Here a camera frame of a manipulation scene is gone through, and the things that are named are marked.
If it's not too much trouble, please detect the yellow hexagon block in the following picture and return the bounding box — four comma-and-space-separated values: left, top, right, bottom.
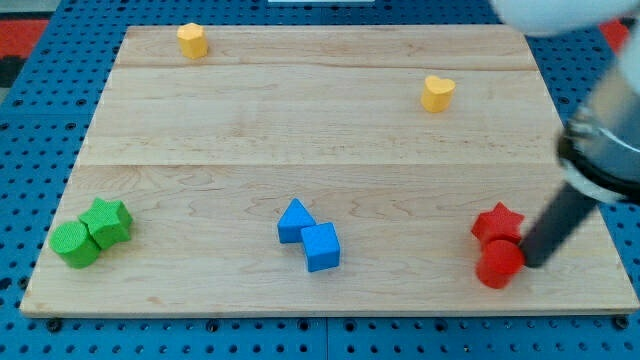
177, 23, 208, 59

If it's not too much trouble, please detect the yellow heart block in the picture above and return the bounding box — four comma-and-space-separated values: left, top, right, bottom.
420, 75, 456, 113

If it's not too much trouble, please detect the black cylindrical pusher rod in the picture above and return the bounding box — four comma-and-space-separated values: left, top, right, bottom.
519, 183, 597, 268

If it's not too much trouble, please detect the red cylinder block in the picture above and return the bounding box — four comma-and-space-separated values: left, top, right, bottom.
475, 240, 525, 289

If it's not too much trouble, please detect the green cylinder block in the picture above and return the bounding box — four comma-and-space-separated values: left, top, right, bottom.
49, 221, 101, 269

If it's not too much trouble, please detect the blue triangle block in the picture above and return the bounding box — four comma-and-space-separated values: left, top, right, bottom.
277, 198, 316, 244

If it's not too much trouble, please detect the green star block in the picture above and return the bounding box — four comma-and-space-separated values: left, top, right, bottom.
78, 197, 133, 250

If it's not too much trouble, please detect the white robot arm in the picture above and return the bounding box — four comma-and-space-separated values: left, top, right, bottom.
491, 0, 639, 203

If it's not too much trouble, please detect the red star block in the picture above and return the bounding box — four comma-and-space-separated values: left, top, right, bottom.
471, 202, 525, 250

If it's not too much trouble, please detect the blue cube block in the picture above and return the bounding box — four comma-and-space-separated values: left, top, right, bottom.
301, 222, 341, 272

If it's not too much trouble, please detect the wooden board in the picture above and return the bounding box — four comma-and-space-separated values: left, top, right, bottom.
20, 25, 639, 318

